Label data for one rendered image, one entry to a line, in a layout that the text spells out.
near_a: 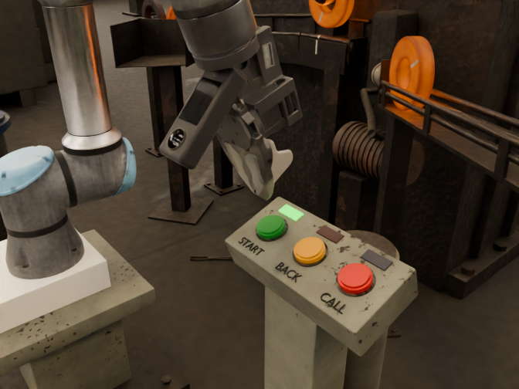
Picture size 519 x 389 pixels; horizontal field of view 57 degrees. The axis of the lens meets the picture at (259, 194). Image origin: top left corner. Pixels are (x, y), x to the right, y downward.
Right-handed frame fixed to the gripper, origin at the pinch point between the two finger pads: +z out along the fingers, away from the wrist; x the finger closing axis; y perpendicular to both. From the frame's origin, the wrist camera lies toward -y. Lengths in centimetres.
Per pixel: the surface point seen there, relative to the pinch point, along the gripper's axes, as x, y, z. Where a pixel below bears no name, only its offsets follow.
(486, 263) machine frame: 8, 72, 89
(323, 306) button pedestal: -14.3, -5.0, 6.6
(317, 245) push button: -8.1, 0.9, 5.5
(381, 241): -4.2, 16.1, 20.9
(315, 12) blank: 65, 75, 15
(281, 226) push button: -1.4, 0.7, 5.8
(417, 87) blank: 11, 49, 14
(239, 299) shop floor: 50, 9, 74
